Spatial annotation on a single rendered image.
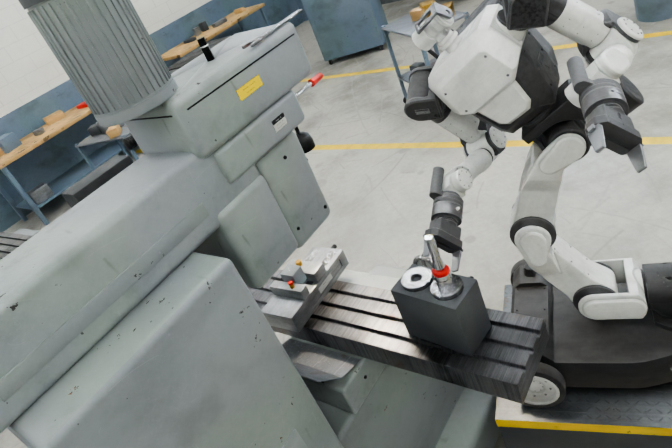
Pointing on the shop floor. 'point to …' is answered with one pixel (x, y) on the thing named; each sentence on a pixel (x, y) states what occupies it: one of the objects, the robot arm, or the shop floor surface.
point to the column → (182, 376)
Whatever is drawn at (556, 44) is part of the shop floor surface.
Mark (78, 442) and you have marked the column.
